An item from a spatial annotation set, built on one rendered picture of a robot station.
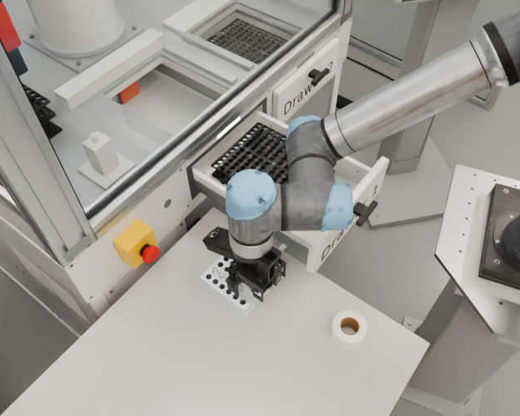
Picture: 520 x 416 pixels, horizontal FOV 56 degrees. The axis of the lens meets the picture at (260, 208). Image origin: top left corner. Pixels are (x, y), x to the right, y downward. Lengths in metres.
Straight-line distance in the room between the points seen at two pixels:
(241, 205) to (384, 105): 0.27
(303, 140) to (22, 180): 0.44
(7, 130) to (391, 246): 1.66
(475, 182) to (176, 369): 0.86
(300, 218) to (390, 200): 1.49
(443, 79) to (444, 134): 1.84
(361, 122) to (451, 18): 1.08
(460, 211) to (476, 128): 1.44
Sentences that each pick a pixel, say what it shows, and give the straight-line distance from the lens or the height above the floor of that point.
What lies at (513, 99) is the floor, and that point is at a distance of 2.96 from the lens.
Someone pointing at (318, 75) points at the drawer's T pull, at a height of 0.91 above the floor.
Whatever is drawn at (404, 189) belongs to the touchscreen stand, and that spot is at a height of 0.04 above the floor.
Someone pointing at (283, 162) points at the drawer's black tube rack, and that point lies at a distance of 1.12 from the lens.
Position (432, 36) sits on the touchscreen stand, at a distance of 1.84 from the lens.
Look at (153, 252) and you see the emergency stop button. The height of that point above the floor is 0.89.
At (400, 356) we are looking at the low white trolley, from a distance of 1.06.
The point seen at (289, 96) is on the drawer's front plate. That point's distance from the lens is 1.30.
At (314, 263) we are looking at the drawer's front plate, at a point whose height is 0.87.
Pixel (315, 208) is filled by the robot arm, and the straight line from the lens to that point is 0.74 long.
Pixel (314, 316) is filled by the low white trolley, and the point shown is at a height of 0.76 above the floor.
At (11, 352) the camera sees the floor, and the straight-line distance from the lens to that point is 2.05.
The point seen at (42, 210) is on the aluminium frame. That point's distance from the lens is 0.86.
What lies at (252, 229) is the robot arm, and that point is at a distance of 0.75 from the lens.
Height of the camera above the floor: 1.72
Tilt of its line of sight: 53 degrees down
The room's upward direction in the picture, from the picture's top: 1 degrees counter-clockwise
